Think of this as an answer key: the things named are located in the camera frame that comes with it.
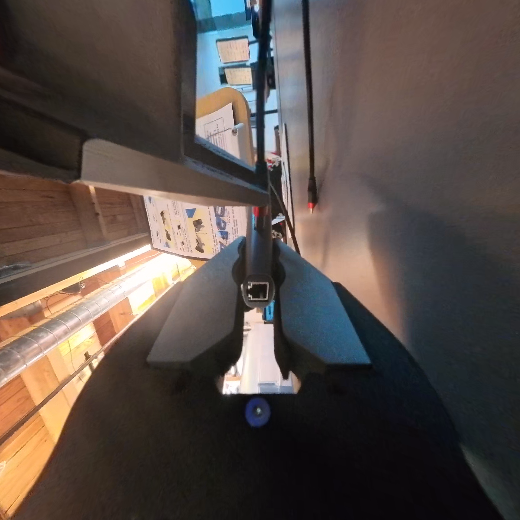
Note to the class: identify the tan text board on stand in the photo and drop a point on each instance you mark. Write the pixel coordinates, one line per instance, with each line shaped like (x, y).
(232, 49)
(239, 76)

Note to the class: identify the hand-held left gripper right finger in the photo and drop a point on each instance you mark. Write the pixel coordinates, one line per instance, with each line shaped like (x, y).
(325, 325)

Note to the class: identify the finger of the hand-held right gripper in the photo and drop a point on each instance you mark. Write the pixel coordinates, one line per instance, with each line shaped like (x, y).
(162, 170)

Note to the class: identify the grey USB hub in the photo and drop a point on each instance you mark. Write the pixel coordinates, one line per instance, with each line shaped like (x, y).
(260, 260)

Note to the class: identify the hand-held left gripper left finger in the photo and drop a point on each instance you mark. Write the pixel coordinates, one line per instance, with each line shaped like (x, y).
(191, 325)

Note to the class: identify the printed instruction sheet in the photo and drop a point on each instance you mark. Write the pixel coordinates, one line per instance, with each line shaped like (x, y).
(183, 227)

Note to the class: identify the white stand base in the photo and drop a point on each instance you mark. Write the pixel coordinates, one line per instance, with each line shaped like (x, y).
(286, 170)

